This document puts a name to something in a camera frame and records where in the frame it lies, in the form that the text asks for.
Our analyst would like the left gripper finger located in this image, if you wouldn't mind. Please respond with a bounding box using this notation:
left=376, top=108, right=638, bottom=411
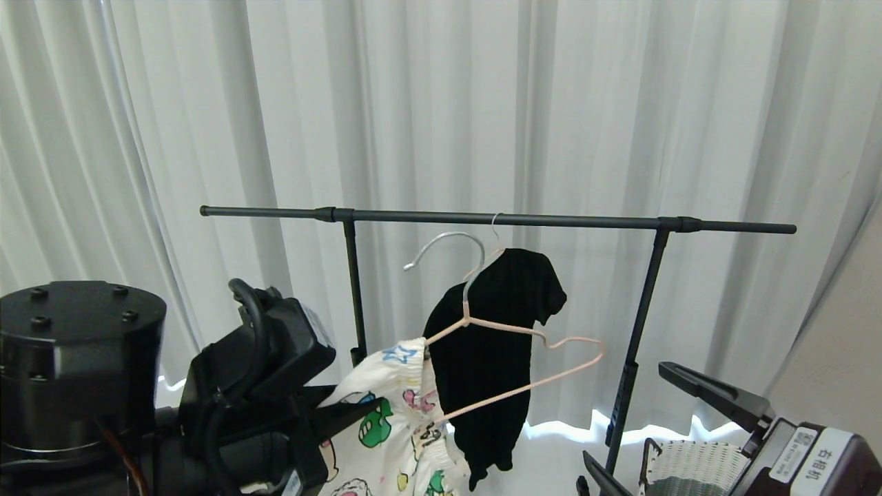
left=314, top=397, right=384, bottom=443

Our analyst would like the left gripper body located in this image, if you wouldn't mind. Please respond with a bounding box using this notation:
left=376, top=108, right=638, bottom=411
left=155, top=396, right=330, bottom=496

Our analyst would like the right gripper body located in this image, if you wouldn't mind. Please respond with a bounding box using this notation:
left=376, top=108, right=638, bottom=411
left=724, top=413, right=776, bottom=496

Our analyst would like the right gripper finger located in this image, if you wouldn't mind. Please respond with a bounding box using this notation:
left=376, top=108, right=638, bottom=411
left=658, top=362, right=775, bottom=433
left=582, top=451, right=635, bottom=496

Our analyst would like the cream printed garment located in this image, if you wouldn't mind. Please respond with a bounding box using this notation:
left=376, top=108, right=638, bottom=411
left=318, top=338, right=473, bottom=496

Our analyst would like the pink clothes hanger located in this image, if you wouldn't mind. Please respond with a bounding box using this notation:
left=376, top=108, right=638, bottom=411
left=404, top=232, right=606, bottom=424
left=463, top=214, right=507, bottom=283

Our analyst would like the black T-shirt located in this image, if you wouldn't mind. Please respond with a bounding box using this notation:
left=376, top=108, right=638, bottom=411
left=422, top=248, right=568, bottom=491

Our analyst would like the white laundry basket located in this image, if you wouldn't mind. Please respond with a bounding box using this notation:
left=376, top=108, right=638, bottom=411
left=637, top=437, right=752, bottom=496

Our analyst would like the black clothes rack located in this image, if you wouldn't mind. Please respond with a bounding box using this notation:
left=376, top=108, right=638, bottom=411
left=200, top=205, right=798, bottom=496

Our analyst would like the white curtain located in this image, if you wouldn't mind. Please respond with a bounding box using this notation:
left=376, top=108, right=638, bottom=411
left=0, top=0, right=882, bottom=442

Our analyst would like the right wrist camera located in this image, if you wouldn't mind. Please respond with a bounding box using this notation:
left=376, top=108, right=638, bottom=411
left=761, top=419, right=882, bottom=496

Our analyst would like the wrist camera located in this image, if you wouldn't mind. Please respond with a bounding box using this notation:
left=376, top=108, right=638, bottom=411
left=179, top=279, right=337, bottom=428
left=761, top=419, right=882, bottom=496

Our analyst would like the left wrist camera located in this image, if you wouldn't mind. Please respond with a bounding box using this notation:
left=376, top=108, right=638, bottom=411
left=179, top=279, right=337, bottom=428

